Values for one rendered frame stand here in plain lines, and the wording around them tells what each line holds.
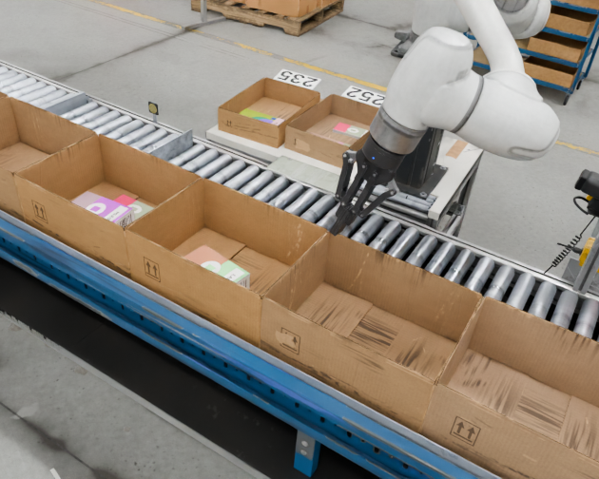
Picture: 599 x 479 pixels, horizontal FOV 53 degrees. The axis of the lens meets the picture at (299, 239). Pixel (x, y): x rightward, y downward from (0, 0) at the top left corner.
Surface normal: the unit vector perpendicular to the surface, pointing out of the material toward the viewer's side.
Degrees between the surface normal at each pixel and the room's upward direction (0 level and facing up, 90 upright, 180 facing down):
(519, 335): 90
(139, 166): 89
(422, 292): 90
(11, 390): 0
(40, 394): 0
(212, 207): 90
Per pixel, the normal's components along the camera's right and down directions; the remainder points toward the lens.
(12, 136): 0.84, 0.37
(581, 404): 0.09, -0.78
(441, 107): -0.11, 0.69
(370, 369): -0.52, 0.50
